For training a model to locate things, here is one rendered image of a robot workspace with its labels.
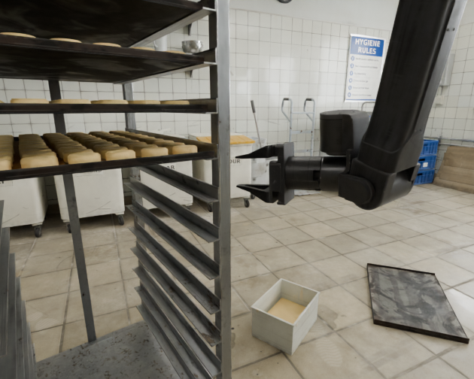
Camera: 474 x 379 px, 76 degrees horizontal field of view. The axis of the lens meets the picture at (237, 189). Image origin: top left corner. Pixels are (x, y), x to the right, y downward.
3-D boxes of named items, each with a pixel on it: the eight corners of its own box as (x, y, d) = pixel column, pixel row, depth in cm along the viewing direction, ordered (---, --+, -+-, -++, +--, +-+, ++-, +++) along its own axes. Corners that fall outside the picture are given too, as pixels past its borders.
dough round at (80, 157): (105, 162, 54) (104, 151, 54) (95, 168, 49) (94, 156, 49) (76, 163, 54) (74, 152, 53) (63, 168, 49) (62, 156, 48)
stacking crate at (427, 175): (408, 177, 468) (410, 165, 463) (432, 183, 433) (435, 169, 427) (378, 180, 447) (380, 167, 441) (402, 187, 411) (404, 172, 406)
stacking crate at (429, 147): (409, 151, 459) (411, 137, 454) (436, 155, 425) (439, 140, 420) (382, 153, 433) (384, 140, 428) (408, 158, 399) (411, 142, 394)
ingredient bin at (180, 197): (140, 225, 279) (132, 141, 259) (133, 205, 336) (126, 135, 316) (196, 216, 300) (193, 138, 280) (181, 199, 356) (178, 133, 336)
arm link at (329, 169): (359, 198, 46) (361, 185, 51) (360, 153, 44) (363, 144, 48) (313, 195, 49) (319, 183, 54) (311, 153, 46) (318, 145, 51)
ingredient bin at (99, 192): (60, 237, 253) (45, 145, 233) (65, 213, 309) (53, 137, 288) (129, 226, 275) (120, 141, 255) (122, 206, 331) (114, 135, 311)
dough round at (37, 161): (19, 169, 48) (17, 157, 48) (55, 165, 51) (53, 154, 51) (24, 174, 45) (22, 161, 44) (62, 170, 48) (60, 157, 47)
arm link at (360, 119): (367, 208, 40) (408, 191, 43) (372, 118, 36) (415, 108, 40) (304, 187, 50) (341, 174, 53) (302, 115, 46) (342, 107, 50)
